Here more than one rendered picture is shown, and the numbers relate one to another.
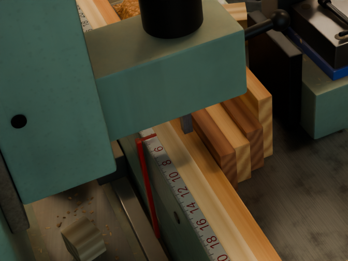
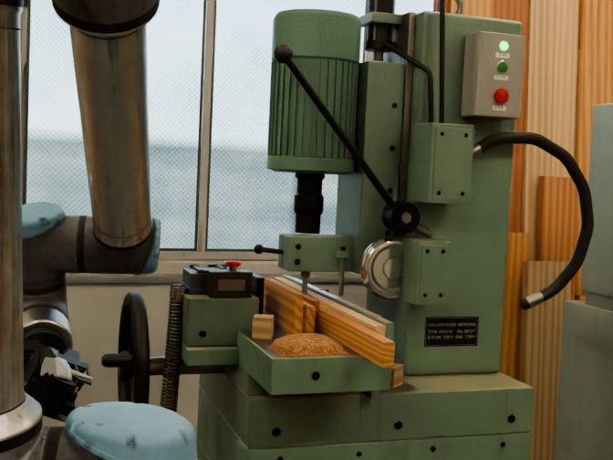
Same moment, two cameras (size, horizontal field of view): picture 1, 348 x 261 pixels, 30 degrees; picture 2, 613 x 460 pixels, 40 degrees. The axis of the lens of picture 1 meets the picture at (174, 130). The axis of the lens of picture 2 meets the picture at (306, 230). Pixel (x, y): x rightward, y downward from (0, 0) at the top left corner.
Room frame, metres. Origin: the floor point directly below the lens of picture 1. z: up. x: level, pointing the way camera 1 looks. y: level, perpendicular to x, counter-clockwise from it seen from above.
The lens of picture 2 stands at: (2.17, -0.08, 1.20)
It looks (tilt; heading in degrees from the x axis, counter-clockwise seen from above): 4 degrees down; 178
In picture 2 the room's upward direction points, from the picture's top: 3 degrees clockwise
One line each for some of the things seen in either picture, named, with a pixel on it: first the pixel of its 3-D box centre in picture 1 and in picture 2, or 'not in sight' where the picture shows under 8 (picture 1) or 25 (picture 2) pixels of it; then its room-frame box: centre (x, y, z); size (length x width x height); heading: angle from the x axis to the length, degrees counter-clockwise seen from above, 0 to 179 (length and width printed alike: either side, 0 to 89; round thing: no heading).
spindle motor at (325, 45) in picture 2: not in sight; (314, 95); (0.46, -0.01, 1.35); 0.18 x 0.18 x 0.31
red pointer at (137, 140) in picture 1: (156, 188); not in sight; (0.45, 0.03, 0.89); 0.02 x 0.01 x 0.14; 107
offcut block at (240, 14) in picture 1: (232, 25); (263, 326); (0.67, -0.09, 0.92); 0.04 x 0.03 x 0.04; 175
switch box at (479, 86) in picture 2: not in sight; (493, 76); (0.50, 0.33, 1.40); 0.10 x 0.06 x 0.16; 107
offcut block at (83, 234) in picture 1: (83, 241); not in sight; (0.45, 0.12, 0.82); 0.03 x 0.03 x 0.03; 34
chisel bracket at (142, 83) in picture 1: (157, 72); (316, 256); (0.45, 0.01, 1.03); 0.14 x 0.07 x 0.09; 107
